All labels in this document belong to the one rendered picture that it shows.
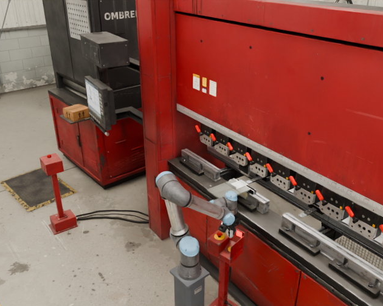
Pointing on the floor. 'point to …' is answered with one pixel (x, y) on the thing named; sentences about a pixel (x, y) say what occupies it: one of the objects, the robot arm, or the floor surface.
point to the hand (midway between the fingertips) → (229, 237)
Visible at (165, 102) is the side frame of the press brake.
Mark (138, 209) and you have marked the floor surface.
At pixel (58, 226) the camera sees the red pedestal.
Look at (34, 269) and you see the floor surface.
